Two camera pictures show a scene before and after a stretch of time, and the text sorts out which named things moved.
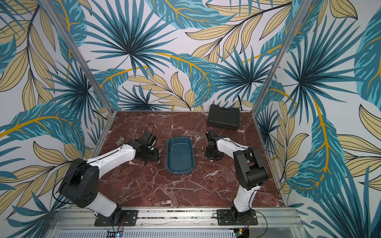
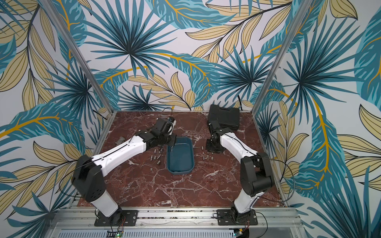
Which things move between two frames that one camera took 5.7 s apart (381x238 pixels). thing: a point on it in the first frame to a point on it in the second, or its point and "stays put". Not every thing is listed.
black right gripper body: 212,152 to 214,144
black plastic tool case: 222,117 stays put
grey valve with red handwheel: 120,142 stays put
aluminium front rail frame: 272,222 stays put
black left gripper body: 151,155 to 167,139
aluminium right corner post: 299,13 stays put
